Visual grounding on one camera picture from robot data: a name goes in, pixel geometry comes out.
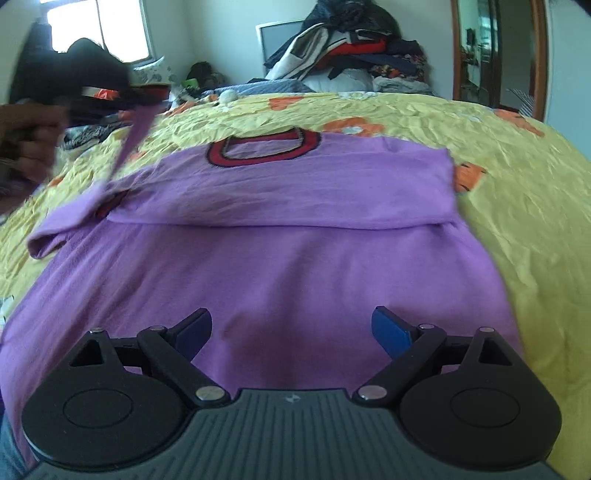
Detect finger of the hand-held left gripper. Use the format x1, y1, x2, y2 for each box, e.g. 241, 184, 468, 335
117, 82, 169, 112

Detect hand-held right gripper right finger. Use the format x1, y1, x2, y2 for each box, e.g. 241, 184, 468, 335
353, 305, 514, 407

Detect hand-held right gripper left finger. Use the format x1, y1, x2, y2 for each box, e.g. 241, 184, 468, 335
68, 308, 230, 408

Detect purple shirt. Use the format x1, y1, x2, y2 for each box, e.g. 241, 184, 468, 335
0, 99, 525, 467

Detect pile of clothes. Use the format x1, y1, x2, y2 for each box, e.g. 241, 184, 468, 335
263, 0, 437, 95

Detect person's left hand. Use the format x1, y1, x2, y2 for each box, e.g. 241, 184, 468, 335
0, 104, 69, 186

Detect floral pillow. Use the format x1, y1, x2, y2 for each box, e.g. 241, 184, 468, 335
131, 55, 178, 88

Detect dark bag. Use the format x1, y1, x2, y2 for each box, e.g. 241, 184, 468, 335
187, 61, 216, 90

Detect window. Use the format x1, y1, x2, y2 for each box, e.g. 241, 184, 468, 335
39, 0, 155, 63

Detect dark patterned cloth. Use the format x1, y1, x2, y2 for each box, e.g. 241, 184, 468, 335
62, 111, 136, 151

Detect grey blue blanket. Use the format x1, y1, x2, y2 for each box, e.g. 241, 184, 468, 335
201, 78, 315, 97

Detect white framed panel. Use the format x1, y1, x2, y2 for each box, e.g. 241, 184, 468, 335
255, 21, 308, 65

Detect yellow carrot print bed cover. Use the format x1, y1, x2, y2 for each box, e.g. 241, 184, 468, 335
0, 90, 591, 476

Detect person's jeans leg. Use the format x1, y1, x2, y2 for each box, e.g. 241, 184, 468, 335
0, 415, 29, 480

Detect black white checkered bag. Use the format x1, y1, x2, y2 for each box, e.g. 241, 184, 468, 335
507, 88, 537, 116

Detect wooden framed mirror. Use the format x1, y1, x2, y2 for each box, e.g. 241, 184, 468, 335
450, 0, 550, 121

